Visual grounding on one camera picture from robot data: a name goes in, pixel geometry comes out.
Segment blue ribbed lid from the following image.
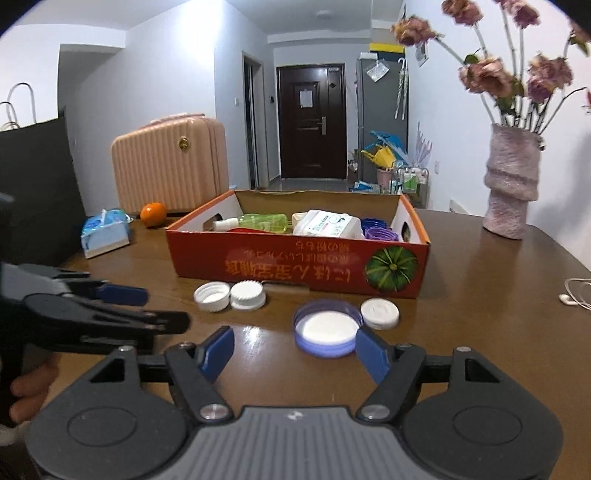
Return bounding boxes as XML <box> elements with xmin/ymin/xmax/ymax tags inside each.
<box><xmin>361</xmin><ymin>218</ymin><xmax>389</xmax><ymax>232</ymax></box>

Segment purple jar lid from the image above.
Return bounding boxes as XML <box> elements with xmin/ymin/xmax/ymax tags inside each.
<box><xmin>293</xmin><ymin>299</ymin><xmax>363</xmax><ymax>359</ymax></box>

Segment blue tissue pack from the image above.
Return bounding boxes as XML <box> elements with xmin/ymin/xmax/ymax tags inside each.
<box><xmin>81</xmin><ymin>208</ymin><xmax>130</xmax><ymax>259</ymax></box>

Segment black paper bag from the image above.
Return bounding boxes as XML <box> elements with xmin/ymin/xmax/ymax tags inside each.
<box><xmin>1</xmin><ymin>117</ymin><xmax>86</xmax><ymax>266</ymax></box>

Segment white round cap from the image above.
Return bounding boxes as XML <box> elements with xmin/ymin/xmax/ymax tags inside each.
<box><xmin>360</xmin><ymin>298</ymin><xmax>401</xmax><ymax>330</ymax></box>

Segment wire storage cart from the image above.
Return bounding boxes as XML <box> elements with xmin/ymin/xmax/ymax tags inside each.
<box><xmin>391</xmin><ymin>167</ymin><xmax>429</xmax><ymax>208</ymax></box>

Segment dried pink roses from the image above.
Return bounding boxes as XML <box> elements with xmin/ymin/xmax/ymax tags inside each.
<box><xmin>391</xmin><ymin>1</ymin><xmax>590</xmax><ymax>136</ymax></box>

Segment pink textured vase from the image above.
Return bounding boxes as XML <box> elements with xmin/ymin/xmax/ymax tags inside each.
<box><xmin>483</xmin><ymin>124</ymin><xmax>541</xmax><ymax>240</ymax></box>

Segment green spray bottle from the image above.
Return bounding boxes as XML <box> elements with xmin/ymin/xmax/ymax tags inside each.
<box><xmin>213</xmin><ymin>214</ymin><xmax>290</xmax><ymax>232</ymax></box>

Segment dark brown entrance door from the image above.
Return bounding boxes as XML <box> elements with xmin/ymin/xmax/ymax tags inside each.
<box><xmin>276</xmin><ymin>64</ymin><xmax>348</xmax><ymax>180</ymax></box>

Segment left hand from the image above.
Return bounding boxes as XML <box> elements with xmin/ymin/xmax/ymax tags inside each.
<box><xmin>9</xmin><ymin>353</ymin><xmax>60</xmax><ymax>425</ymax></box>

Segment purple ribbed lid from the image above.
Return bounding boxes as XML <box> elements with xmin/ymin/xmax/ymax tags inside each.
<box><xmin>363</xmin><ymin>226</ymin><xmax>400</xmax><ymax>242</ymax></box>

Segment red cardboard pumpkin box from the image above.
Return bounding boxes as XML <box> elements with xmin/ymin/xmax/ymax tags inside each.
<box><xmin>166</xmin><ymin>190</ymin><xmax>431</xmax><ymax>298</ymax></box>

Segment yellow watering can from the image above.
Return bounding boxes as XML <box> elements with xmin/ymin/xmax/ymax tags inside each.
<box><xmin>361</xmin><ymin>145</ymin><xmax>396</xmax><ymax>170</ymax></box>

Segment orange fruit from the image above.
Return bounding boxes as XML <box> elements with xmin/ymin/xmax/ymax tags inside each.
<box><xmin>139</xmin><ymin>202</ymin><xmax>167</xmax><ymax>229</ymax></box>

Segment pink ribbed suitcase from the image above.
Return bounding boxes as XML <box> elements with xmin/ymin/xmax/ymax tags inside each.
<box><xmin>110</xmin><ymin>114</ymin><xmax>229</xmax><ymax>214</ymax></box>

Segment ribbed white bottle cap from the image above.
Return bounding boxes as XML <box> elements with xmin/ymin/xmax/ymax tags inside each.
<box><xmin>230</xmin><ymin>280</ymin><xmax>266</xmax><ymax>311</ymax></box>

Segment red brush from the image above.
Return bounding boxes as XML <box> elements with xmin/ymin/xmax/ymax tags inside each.
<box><xmin>225</xmin><ymin>227</ymin><xmax>293</xmax><ymax>236</ymax></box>

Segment white wipes container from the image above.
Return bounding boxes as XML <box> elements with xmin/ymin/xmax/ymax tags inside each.
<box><xmin>291</xmin><ymin>209</ymin><xmax>365</xmax><ymax>240</ymax></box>

